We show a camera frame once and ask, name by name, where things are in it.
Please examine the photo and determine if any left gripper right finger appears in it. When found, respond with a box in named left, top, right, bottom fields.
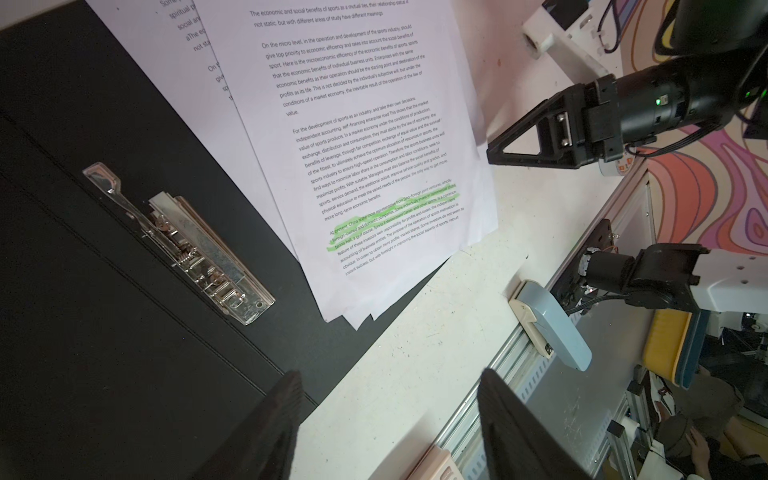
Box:
left=477, top=368, right=589, bottom=480

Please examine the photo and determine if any stack of printed papers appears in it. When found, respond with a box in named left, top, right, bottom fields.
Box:
left=92, top=1, right=497, bottom=327

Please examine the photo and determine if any blue file folder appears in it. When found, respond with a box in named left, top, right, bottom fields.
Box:
left=1, top=1, right=414, bottom=479

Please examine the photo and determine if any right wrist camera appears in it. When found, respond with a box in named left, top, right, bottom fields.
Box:
left=522, top=5, right=609, bottom=84

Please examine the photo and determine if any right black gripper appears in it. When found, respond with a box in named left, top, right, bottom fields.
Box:
left=487, top=73, right=687, bottom=168

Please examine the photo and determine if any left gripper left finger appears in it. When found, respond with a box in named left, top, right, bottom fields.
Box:
left=192, top=371, right=303, bottom=479

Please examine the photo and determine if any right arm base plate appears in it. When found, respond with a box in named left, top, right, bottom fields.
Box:
left=550, top=218, right=623, bottom=315

